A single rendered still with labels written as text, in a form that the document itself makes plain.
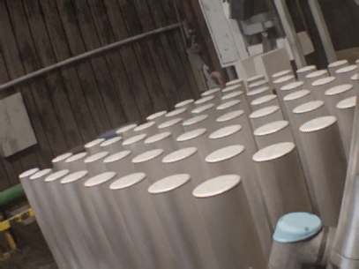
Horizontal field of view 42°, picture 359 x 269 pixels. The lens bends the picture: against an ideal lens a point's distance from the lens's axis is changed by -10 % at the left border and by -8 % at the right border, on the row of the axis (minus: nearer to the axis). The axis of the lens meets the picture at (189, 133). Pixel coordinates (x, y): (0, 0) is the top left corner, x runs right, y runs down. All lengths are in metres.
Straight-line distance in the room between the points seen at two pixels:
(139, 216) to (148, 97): 5.42
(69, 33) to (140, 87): 1.39
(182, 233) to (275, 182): 0.39
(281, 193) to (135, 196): 0.63
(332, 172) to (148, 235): 0.81
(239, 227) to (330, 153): 0.56
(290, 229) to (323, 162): 1.08
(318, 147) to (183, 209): 0.58
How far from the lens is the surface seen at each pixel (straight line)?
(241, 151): 1.99
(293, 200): 1.82
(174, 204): 1.82
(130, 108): 7.28
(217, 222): 1.62
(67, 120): 6.83
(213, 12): 6.26
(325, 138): 1.98
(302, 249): 0.96
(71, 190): 2.63
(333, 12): 9.07
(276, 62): 5.40
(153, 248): 2.16
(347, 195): 0.78
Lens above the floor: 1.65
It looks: 10 degrees down
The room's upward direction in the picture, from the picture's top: 19 degrees counter-clockwise
